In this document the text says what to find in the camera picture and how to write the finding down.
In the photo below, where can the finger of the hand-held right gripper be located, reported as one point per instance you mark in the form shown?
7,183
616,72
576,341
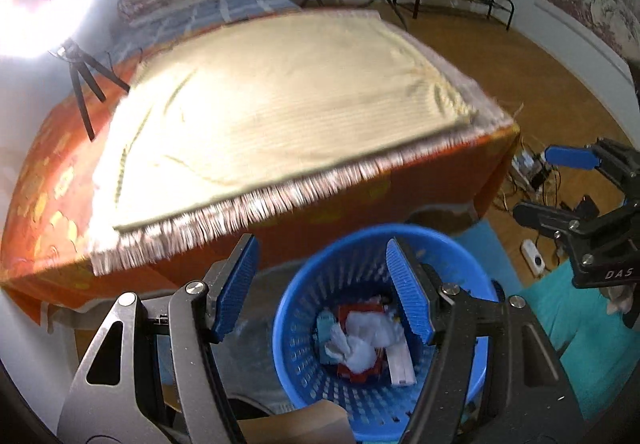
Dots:
545,219
567,156

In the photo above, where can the orange floral bed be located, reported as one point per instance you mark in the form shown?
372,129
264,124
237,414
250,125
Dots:
45,184

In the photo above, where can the white tissue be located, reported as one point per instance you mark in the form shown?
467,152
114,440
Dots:
337,346

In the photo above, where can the white power strip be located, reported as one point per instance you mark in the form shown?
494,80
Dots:
530,166

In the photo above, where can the white plastic bag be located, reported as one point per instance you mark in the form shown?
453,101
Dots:
372,331

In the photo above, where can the brown cardboard piece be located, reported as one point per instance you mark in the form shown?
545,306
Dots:
300,424

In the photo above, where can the white printed box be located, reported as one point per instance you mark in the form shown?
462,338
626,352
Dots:
402,366

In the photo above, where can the yellow striped blanket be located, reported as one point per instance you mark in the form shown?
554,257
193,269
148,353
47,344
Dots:
280,104

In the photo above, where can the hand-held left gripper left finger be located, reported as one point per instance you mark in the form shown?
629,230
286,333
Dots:
235,284

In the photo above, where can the cream fringed blanket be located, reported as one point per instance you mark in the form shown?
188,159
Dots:
210,229

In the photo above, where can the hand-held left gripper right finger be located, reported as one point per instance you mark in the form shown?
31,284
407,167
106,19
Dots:
410,294

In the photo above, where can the blue plastic basket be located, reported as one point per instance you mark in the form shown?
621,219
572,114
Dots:
310,274

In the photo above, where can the teal floor mat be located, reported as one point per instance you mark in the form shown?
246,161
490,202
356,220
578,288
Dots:
590,339

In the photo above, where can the white plug box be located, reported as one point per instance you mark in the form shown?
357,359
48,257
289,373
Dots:
534,258

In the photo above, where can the light blue packet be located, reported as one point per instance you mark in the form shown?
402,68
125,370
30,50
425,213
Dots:
324,329

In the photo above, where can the blue checked mattress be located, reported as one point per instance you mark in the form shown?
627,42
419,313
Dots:
235,6

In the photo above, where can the black tripod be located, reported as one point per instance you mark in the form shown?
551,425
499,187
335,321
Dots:
82,89

